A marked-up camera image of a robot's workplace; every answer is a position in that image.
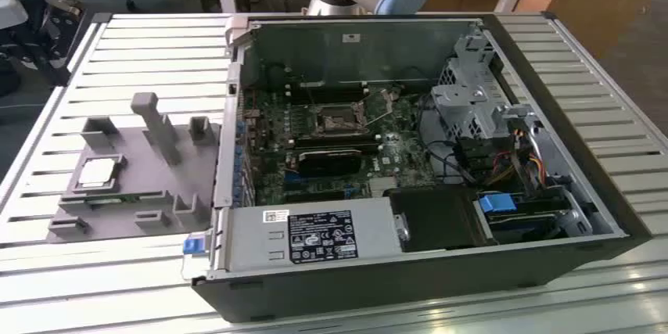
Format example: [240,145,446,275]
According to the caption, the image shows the green motherboard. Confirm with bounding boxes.
[240,75,438,207]

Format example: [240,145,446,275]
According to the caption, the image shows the silver chipset heatsink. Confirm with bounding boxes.
[368,177,396,197]

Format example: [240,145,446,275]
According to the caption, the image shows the blue disk carrier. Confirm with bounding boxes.
[476,192,516,217]

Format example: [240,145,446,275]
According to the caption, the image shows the CPU socket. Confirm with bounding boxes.
[312,103,370,135]

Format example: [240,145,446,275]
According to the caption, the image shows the black RAM slot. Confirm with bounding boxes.
[300,81,368,95]
[296,135,382,146]
[296,143,382,154]
[291,93,368,106]

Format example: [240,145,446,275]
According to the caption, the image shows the black graphics card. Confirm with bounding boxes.
[298,149,363,178]

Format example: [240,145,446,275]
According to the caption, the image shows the black PC case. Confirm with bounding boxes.
[190,11,655,314]

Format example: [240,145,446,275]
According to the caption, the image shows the metal socket cover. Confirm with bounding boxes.
[363,86,404,120]

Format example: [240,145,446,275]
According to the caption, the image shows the grey power supply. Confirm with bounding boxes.
[222,196,402,273]

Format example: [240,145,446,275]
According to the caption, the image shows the grey parts rack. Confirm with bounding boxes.
[46,92,224,244]

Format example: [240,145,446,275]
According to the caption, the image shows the black plastic shroud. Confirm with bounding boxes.
[383,186,496,253]

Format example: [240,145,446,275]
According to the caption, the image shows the blue case latch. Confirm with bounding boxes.
[182,231,210,257]

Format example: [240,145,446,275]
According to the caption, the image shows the metal drive cage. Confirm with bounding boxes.
[428,33,512,140]

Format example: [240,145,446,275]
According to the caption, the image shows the yellow red wire bundle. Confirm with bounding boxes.
[483,125,551,195]

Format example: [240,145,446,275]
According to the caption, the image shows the silver CPU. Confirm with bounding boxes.
[76,159,120,187]

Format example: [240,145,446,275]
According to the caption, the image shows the black wire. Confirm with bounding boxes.
[420,136,483,187]

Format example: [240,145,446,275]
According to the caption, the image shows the green RAM stick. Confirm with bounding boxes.
[84,196,131,206]

